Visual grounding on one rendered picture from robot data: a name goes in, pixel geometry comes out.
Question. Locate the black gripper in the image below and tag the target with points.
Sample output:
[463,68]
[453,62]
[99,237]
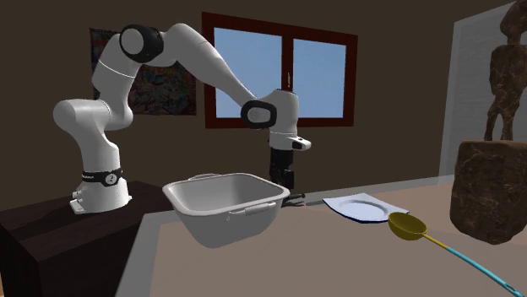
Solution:
[281,162]

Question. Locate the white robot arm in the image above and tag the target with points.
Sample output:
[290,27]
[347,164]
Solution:
[101,152]

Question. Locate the white rectangular basin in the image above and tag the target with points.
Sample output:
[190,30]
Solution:
[222,218]

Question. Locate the red framed window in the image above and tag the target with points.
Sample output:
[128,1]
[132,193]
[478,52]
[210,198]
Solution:
[317,78]

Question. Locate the white square plate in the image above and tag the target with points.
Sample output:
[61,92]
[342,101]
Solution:
[362,207]

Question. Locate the pale grey door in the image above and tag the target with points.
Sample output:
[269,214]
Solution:
[467,103]

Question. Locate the brown stone figure statue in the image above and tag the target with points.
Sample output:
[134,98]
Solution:
[490,185]

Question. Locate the dark robot stand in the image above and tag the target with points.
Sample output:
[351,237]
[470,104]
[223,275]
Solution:
[61,242]

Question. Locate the colourful wall poster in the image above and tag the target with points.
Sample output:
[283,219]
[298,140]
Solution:
[162,92]

